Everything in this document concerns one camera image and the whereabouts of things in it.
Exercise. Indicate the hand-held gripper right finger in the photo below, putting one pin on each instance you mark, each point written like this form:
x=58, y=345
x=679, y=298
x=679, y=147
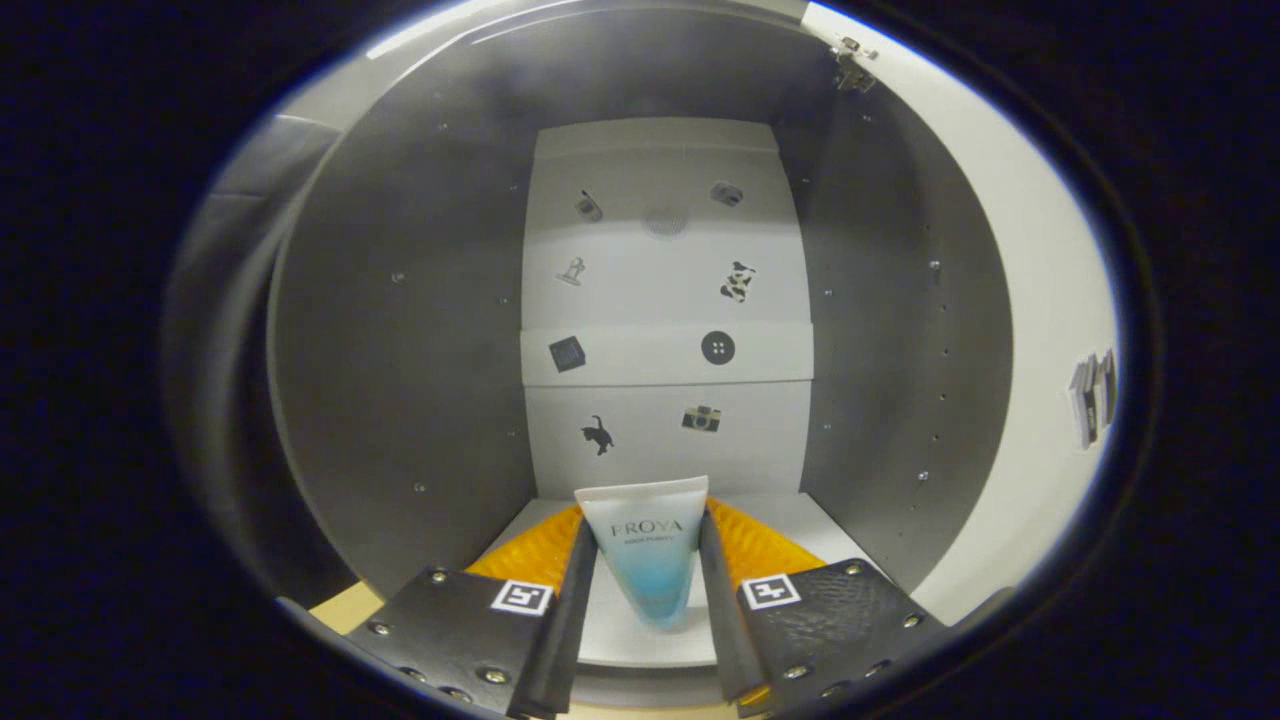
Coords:
x=730, y=640

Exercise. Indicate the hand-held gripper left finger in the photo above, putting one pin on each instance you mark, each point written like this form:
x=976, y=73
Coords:
x=560, y=640

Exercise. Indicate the white blue cosmetic tube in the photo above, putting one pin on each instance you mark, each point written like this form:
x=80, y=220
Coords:
x=645, y=560

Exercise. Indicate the white cabinet door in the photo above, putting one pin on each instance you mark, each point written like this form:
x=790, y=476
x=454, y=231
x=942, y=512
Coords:
x=1040, y=300

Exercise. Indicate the grey cabinet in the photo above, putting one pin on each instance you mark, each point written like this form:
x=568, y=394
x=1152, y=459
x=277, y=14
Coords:
x=400, y=350

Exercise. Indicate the black backdrop cloth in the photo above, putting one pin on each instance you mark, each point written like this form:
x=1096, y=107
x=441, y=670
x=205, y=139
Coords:
x=230, y=350

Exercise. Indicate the metal door hinge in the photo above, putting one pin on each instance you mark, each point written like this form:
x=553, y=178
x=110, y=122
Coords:
x=852, y=70

